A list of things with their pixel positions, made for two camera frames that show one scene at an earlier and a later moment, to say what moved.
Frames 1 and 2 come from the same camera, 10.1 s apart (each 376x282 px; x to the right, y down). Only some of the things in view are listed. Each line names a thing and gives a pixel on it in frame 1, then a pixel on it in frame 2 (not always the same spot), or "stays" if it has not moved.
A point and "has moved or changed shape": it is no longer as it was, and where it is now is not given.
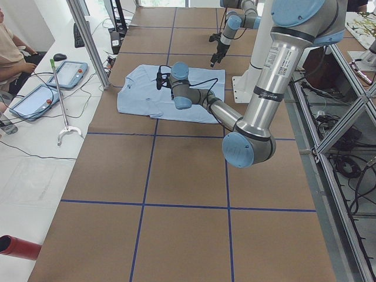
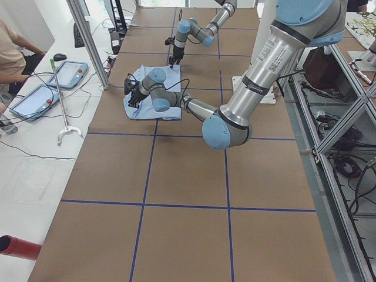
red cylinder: [14, 247] stays
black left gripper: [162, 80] to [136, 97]
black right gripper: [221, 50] to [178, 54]
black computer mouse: [59, 57] stays
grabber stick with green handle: [67, 128] stays
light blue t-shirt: [138, 93] has moved or changed shape
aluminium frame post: [89, 42] stays
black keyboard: [79, 41] stays
